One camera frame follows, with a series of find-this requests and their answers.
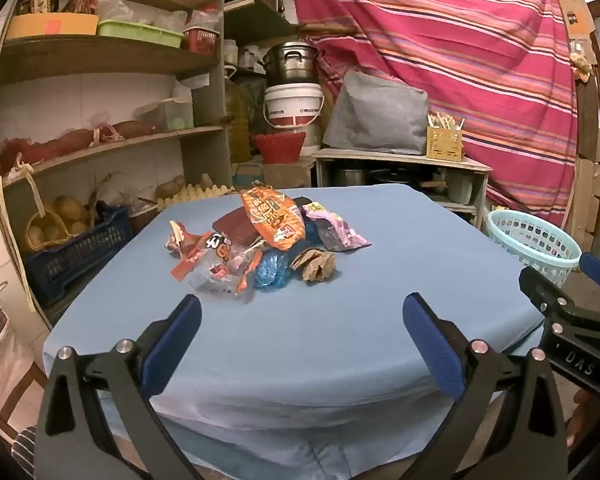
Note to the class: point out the yellow plastic tub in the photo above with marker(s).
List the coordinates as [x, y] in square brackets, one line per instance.
[50, 25]

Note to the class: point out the person's right hand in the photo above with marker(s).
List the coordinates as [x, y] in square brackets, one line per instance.
[580, 412]

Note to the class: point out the person's striped clothing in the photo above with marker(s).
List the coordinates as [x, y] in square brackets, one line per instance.
[25, 452]

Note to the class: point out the yellow oil jug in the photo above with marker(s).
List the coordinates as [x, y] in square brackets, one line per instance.
[237, 120]

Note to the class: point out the cardboard wall panels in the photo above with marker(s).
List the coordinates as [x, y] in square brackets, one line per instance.
[587, 200]

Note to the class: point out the purple snack wrapper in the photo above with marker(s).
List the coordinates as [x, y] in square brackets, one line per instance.
[352, 235]

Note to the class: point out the dark wooden shelf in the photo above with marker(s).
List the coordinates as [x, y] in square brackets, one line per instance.
[255, 15]

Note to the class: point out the green plastic tray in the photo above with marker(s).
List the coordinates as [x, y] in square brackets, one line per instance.
[140, 32]

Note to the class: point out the wicker basket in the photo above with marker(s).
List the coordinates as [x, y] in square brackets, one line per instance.
[37, 222]

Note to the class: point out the low wooden cabinet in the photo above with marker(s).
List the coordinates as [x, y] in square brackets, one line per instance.
[405, 157]

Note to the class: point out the cardboard sheet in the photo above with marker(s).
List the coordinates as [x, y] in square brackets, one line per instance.
[572, 5]

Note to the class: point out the bundle of chopsticks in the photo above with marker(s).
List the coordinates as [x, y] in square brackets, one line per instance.
[445, 121]

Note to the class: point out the red plastic basket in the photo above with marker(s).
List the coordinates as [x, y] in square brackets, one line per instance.
[280, 147]

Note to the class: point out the pale plastic container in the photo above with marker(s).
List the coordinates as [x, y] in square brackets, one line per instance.
[460, 189]

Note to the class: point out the orange red wrapper strip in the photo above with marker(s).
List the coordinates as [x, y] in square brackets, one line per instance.
[190, 262]

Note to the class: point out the red net of sweet potatoes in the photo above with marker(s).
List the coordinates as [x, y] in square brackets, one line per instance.
[45, 145]

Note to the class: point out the metal cooking pot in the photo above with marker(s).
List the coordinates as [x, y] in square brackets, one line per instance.
[290, 65]

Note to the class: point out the wooden shelf unit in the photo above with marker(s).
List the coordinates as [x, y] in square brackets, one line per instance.
[105, 55]

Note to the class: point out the small metal pot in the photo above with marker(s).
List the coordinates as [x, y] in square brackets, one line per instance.
[349, 177]

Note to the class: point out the maroon scouring pad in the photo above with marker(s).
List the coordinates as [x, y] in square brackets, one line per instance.
[235, 227]

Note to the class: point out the clear plastic box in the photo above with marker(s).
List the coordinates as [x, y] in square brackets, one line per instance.
[167, 112]

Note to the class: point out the bamboo utensil holder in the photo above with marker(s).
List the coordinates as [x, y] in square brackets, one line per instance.
[445, 145]

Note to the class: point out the brown crumpled paper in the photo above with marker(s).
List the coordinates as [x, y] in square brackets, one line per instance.
[312, 265]

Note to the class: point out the light blue plastic basket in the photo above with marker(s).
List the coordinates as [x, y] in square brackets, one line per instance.
[555, 261]

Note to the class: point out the orange snack bag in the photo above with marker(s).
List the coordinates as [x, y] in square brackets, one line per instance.
[272, 220]

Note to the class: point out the cardboard box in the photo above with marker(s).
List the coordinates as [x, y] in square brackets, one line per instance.
[280, 175]

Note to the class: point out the black pan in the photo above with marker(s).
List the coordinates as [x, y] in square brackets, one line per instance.
[395, 176]

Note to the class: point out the yellow egg tray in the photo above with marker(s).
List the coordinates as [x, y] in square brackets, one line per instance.
[200, 195]

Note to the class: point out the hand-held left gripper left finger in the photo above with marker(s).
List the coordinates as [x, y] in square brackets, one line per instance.
[177, 340]

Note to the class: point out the red striped cloth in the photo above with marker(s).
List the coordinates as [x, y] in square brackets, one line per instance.
[455, 60]

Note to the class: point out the grey fabric bag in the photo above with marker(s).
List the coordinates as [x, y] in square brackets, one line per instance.
[375, 115]

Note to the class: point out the small red basket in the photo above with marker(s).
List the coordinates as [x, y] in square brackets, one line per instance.
[200, 41]

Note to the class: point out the blue tablecloth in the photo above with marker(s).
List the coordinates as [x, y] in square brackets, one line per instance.
[330, 335]

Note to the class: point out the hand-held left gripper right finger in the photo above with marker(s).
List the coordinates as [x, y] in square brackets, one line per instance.
[432, 350]

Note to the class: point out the blue plastic crate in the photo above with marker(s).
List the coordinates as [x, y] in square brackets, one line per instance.
[80, 260]

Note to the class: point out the white plastic bucket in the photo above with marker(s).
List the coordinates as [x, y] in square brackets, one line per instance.
[292, 102]

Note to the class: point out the blue crumpled plastic bag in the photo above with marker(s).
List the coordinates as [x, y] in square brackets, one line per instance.
[275, 270]

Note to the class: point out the dark blue wrapper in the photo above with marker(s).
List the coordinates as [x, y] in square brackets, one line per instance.
[322, 237]

